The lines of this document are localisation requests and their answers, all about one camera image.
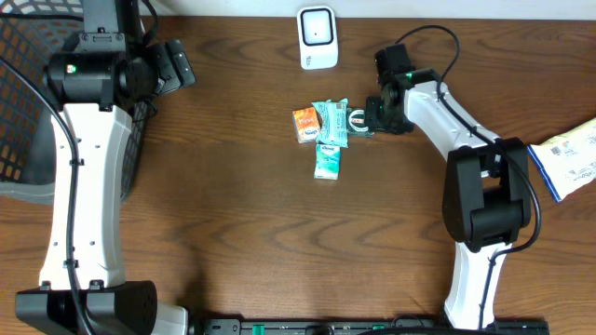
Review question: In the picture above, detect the teal snack packet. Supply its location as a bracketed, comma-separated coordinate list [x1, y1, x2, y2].
[312, 98, 348, 148]

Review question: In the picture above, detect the light blue tissue pack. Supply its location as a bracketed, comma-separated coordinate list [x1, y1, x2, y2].
[314, 144, 341, 181]

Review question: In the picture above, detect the small orange carton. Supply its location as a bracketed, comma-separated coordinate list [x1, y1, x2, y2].
[292, 107, 320, 143]

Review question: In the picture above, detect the large yellow snack bag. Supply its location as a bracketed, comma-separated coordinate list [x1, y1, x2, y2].
[527, 119, 596, 203]

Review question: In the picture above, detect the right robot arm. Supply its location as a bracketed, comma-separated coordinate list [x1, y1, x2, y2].
[364, 44, 532, 330]

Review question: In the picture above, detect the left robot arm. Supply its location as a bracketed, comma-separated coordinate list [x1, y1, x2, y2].
[15, 1, 197, 335]

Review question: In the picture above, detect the grey plastic mesh basket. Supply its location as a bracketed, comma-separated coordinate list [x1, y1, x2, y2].
[0, 0, 153, 206]

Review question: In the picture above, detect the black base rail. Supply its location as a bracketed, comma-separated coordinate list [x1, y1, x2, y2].
[187, 316, 550, 335]

